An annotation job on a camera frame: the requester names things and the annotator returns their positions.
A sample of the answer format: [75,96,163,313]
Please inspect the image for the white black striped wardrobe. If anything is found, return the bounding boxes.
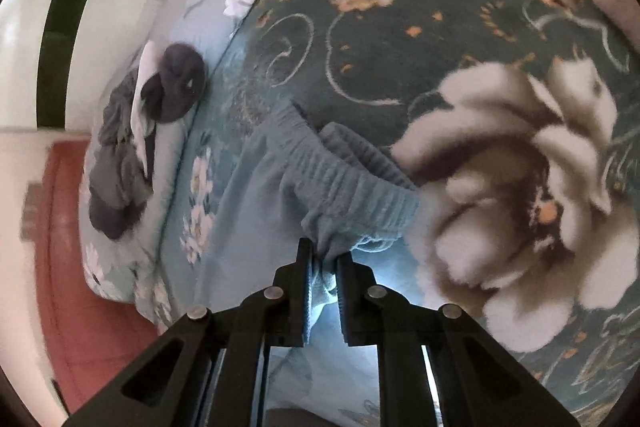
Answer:
[1,0,164,131]

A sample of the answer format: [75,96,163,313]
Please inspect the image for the black rolled garment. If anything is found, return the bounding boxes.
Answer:
[142,42,206,124]

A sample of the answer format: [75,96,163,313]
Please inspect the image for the white garment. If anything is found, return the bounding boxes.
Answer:
[130,41,160,179]

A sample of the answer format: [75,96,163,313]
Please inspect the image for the light blue pants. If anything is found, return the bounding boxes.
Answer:
[195,102,419,426]

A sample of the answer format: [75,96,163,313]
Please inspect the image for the wooden headboard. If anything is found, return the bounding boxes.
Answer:
[35,141,157,413]

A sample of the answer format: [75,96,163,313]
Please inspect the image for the teal floral bed blanket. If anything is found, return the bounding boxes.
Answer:
[160,0,639,426]

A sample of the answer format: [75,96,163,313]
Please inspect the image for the grey daisy print duvet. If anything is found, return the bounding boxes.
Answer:
[79,0,256,327]

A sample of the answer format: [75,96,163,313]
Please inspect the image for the dark grey jacket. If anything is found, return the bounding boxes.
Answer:
[89,70,153,241]

